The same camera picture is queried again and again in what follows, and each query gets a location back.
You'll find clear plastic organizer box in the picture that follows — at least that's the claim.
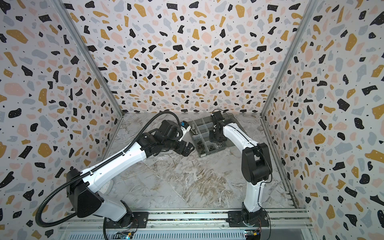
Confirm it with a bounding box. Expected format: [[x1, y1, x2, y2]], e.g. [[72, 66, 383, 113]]
[[189, 110, 244, 158]]

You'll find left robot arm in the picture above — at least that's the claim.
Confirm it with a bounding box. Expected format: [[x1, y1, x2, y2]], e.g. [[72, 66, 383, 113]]
[[66, 120, 195, 225]]

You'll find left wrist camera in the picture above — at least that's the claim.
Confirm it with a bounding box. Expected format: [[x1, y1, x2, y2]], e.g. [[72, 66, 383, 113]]
[[181, 121, 191, 135]]

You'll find left black corrugated cable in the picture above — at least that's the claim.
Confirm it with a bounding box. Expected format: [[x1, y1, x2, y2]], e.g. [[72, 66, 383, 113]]
[[35, 110, 182, 240]]

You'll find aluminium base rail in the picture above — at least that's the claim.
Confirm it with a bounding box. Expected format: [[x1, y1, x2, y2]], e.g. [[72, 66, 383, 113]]
[[56, 208, 316, 240]]

